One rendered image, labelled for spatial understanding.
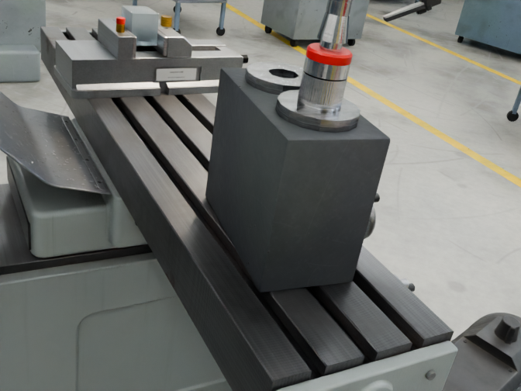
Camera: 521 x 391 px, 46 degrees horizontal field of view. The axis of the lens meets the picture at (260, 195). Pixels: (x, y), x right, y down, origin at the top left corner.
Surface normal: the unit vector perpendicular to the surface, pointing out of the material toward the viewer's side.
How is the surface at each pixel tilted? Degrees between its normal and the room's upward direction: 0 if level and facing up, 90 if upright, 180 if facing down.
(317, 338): 0
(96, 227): 90
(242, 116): 90
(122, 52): 90
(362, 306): 0
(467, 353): 0
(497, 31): 90
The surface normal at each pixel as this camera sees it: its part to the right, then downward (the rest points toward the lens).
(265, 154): -0.92, 0.05
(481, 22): -0.67, 0.26
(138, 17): 0.49, 0.47
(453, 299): 0.15, -0.87
